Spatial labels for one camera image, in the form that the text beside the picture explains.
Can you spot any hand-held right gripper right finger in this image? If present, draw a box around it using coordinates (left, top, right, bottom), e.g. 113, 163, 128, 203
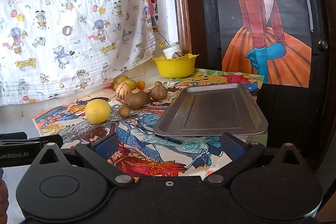
205, 132, 307, 185

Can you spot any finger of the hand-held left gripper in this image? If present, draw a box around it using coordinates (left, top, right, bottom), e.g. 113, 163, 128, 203
25, 134, 63, 149

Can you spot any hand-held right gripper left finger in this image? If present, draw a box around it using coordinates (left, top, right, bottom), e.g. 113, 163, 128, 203
31, 132, 135, 186

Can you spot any yellow lemon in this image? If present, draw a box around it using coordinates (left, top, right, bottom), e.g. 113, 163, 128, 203
84, 99, 112, 124

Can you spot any metal tray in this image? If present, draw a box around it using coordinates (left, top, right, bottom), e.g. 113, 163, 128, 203
153, 83, 269, 137

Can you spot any brown kiwi with sticker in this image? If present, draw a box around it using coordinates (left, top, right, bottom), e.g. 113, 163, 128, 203
124, 89, 148, 109

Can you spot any large brown round fruit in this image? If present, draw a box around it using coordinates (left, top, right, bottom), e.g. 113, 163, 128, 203
150, 85, 168, 101

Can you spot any yellow scalloped bowl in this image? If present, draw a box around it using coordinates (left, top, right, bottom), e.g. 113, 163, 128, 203
153, 53, 198, 79

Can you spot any colourful anime drawing sheet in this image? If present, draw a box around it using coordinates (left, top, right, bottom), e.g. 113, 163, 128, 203
32, 98, 233, 180

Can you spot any yellow bear drawing sheet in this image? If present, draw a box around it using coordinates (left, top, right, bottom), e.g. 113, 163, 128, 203
181, 68, 265, 89

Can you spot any spiky-haired cartoon drawing sheet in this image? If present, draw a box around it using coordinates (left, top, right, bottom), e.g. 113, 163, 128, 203
104, 81, 189, 109

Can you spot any white cartoon printed blanket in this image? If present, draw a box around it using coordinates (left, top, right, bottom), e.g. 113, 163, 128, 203
0, 0, 158, 106

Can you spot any white jar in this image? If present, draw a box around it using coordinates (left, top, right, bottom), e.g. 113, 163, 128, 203
163, 42, 182, 59

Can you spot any yellow dried flower sprig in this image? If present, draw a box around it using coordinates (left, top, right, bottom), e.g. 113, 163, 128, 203
157, 30, 168, 47

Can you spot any wall poster orange dress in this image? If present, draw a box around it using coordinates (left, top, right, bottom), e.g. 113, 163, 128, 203
210, 0, 313, 88

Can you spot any wall cartoon drawing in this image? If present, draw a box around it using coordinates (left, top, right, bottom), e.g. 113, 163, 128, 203
143, 0, 161, 33

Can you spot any brown wooden door frame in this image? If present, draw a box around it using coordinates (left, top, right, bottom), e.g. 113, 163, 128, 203
169, 0, 193, 55

